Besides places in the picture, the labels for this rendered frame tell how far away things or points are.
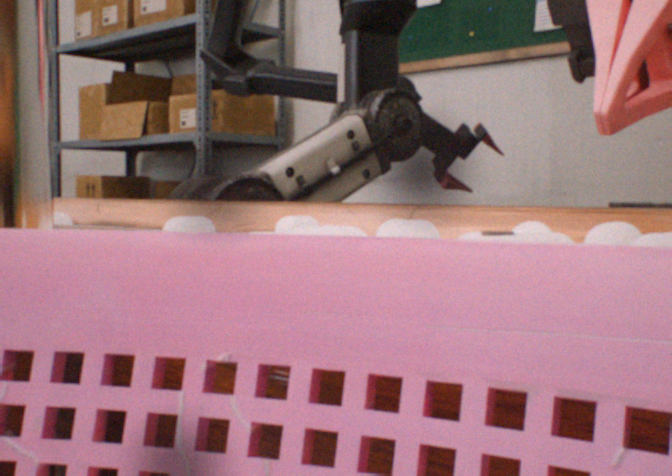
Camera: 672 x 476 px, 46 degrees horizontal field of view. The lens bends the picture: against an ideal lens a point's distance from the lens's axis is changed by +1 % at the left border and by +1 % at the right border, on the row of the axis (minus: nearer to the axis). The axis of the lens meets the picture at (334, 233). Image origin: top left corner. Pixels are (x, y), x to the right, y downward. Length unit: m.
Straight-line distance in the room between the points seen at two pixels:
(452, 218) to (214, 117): 2.57
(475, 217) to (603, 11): 0.15
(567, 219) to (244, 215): 0.26
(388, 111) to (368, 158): 0.08
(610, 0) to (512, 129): 2.22
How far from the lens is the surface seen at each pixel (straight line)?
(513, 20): 2.67
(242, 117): 3.08
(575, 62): 0.49
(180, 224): 0.47
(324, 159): 1.06
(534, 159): 2.60
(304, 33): 3.28
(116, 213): 0.74
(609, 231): 0.36
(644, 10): 0.43
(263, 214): 0.61
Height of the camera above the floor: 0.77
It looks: 3 degrees down
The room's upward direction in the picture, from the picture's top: straight up
